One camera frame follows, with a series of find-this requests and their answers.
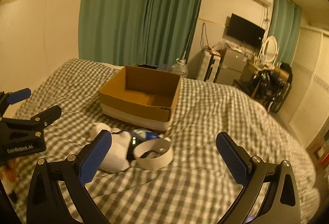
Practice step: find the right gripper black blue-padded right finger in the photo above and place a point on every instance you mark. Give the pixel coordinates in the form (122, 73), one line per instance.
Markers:
(281, 201)

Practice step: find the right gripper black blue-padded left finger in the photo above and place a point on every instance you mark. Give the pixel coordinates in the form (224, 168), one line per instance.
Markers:
(46, 204)

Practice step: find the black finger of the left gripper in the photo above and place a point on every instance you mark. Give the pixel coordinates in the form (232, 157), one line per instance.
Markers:
(48, 116)

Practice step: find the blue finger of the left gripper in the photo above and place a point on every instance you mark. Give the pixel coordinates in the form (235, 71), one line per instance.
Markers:
(18, 96)

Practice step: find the small black pouch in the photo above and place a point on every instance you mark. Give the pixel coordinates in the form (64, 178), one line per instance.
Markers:
(135, 141)

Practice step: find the blue white packet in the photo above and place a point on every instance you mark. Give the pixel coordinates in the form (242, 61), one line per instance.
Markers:
(144, 134)

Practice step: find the white round tape ring container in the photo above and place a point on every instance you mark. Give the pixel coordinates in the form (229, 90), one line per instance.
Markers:
(154, 154)

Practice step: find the person's left hand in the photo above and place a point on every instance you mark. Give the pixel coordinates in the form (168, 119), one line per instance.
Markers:
(8, 175)

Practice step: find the grey checkered bed quilt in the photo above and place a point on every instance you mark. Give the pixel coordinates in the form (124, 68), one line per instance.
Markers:
(196, 187)

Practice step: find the white louvered wardrobe door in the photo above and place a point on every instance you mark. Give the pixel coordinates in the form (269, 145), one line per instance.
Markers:
(309, 94)

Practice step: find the brown cardboard box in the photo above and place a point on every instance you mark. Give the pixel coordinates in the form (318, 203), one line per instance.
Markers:
(143, 97)

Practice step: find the black garbage bag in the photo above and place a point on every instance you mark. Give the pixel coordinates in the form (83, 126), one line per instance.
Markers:
(273, 86)

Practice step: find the black bag on floor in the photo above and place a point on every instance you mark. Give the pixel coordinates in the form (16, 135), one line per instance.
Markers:
(147, 66)

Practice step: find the green curtain left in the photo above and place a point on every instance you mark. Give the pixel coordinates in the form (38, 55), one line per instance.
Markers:
(129, 32)

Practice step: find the green curtain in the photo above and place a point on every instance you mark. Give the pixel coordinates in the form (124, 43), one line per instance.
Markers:
(129, 32)
(285, 26)

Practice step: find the grey mini fridge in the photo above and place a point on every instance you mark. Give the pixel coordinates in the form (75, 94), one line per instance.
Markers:
(231, 67)

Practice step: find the white oval vanity mirror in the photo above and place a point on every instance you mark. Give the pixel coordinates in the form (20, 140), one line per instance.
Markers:
(269, 51)

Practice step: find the clear large water jug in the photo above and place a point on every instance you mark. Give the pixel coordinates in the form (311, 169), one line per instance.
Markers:
(180, 68)

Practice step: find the white hard suitcase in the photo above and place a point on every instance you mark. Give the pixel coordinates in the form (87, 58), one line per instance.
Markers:
(208, 67)

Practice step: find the green curtain right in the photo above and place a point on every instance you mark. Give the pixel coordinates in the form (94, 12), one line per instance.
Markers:
(285, 26)

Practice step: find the black wall television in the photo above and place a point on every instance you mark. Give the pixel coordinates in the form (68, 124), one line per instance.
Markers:
(245, 31)

